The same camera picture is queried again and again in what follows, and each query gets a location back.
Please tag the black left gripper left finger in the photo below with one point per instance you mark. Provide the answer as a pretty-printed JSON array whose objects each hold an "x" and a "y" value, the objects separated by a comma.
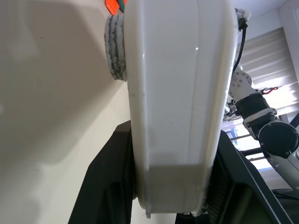
[{"x": 105, "y": 186}]

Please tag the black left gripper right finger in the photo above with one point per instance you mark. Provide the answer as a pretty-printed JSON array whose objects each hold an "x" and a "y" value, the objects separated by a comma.
[{"x": 243, "y": 198}]

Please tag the white plastic box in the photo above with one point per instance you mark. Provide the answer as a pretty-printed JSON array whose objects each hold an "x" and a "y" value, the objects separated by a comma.
[{"x": 172, "y": 93}]

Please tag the orange and teal backpack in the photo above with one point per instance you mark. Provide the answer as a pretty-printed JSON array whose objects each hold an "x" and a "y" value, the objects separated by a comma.
[{"x": 112, "y": 5}]

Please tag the beige window blind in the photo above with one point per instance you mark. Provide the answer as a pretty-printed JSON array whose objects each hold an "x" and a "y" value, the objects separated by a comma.
[{"x": 268, "y": 60}]

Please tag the white grey fuzzy cloth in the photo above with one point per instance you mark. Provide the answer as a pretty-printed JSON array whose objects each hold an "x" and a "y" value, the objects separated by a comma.
[{"x": 114, "y": 46}]

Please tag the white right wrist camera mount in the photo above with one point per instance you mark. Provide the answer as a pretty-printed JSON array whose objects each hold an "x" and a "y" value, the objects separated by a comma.
[{"x": 243, "y": 14}]

